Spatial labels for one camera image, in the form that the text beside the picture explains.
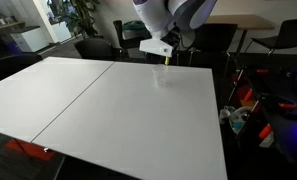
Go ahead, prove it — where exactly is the small white cup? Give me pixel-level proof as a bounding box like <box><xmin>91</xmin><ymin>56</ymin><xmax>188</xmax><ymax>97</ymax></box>
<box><xmin>218</xmin><ymin>105</ymin><xmax>232</xmax><ymax>125</ymax></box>

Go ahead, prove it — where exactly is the clear plastic measuring cup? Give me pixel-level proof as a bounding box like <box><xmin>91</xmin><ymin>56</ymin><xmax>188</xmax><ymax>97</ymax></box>
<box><xmin>151</xmin><ymin>64</ymin><xmax>169</xmax><ymax>88</ymax></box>

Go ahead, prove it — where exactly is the black office chair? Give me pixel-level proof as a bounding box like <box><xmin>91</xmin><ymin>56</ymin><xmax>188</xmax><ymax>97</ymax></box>
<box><xmin>243</xmin><ymin>17</ymin><xmax>297</xmax><ymax>57</ymax></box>
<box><xmin>0</xmin><ymin>53</ymin><xmax>43</xmax><ymax>87</ymax></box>
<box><xmin>112</xmin><ymin>19</ymin><xmax>147</xmax><ymax>62</ymax></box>
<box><xmin>188</xmin><ymin>22</ymin><xmax>239</xmax><ymax>68</ymax></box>
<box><xmin>73</xmin><ymin>37</ymin><xmax>115</xmax><ymax>62</ymax></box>

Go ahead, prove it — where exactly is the red floor mat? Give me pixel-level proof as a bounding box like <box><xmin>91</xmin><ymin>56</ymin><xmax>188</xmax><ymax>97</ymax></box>
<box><xmin>4</xmin><ymin>138</ymin><xmax>58</xmax><ymax>162</ymax></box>

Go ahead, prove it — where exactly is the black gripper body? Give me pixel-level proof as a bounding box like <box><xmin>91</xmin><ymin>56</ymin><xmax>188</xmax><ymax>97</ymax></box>
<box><xmin>160</xmin><ymin>30</ymin><xmax>182</xmax><ymax>52</ymax></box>

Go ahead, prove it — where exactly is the green potted plant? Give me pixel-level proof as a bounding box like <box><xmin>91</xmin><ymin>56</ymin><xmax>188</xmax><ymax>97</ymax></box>
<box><xmin>58</xmin><ymin>0</ymin><xmax>101</xmax><ymax>40</ymax></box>

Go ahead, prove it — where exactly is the clear plastic container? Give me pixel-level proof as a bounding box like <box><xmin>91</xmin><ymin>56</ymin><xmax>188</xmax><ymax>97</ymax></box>
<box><xmin>228</xmin><ymin>105</ymin><xmax>254</xmax><ymax>135</ymax></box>

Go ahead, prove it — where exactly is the wooden meeting table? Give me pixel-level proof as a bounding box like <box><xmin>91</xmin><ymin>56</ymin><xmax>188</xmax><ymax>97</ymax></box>
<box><xmin>204</xmin><ymin>13</ymin><xmax>276</xmax><ymax>64</ymax></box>

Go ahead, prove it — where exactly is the white low cabinet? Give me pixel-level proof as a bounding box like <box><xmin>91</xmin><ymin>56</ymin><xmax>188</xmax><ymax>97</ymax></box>
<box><xmin>9</xmin><ymin>25</ymin><xmax>51</xmax><ymax>53</ymax></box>

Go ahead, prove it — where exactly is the green bag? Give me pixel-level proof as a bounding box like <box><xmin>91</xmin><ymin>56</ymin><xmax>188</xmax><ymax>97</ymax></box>
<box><xmin>122</xmin><ymin>19</ymin><xmax>146</xmax><ymax>32</ymax></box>

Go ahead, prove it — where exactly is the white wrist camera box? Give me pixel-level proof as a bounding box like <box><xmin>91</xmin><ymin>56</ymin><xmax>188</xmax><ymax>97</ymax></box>
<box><xmin>138</xmin><ymin>37</ymin><xmax>174</xmax><ymax>57</ymax></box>

